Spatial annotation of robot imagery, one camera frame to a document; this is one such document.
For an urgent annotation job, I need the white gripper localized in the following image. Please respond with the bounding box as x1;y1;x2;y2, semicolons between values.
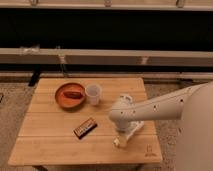
115;121;131;148

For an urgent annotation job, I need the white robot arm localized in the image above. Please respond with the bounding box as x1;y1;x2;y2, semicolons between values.
109;82;213;171

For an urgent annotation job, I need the orange ceramic bowl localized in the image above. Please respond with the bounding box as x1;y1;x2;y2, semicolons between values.
55;82;86;109

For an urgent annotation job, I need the red item in bowl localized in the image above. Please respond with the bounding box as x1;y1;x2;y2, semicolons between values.
63;91;83;99

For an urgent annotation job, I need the brown chocolate bar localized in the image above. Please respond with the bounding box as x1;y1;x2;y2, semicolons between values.
73;118;98;139

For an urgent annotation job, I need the white sponge block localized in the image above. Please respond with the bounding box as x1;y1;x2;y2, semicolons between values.
120;94;133;103

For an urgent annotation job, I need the translucent plastic cup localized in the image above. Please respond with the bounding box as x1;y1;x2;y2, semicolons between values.
85;84;102;105

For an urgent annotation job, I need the wooden table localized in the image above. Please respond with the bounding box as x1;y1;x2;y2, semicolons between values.
8;78;162;166

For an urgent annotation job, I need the long wooden wall shelf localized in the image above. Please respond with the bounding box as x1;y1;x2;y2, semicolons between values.
0;48;213;67

